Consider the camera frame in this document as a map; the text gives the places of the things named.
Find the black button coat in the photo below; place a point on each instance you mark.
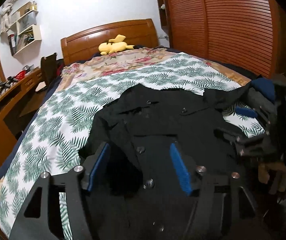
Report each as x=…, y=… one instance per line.
x=139, y=197

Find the dark brown chair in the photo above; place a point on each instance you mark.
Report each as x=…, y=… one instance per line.
x=48, y=66

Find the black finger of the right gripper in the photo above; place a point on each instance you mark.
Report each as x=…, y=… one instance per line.
x=248, y=112
x=232, y=137

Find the white wall shelf unit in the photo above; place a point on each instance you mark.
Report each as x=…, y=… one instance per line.
x=20, y=26

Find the wooden bed headboard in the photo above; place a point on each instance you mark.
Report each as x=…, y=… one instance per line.
x=81, y=46

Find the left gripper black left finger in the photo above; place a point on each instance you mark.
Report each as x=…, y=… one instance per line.
x=94, y=167

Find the yellow plush toy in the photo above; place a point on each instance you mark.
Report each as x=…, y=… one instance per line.
x=114, y=45

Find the red object on desk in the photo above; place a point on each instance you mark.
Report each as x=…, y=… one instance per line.
x=21, y=75

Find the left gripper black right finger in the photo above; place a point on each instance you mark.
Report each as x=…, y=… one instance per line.
x=184, y=167

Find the long wooden desk cabinet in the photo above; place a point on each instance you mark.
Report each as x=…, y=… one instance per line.
x=17, y=106

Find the green leaf print bedsheet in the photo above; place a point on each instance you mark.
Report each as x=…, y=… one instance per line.
x=63, y=124

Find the person's right hand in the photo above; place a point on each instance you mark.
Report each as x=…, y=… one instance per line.
x=274, y=173

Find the brown louvered wardrobe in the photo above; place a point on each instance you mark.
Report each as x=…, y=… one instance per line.
x=250, y=34

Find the floral beige blanket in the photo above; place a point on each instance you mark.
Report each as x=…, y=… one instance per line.
x=123, y=62

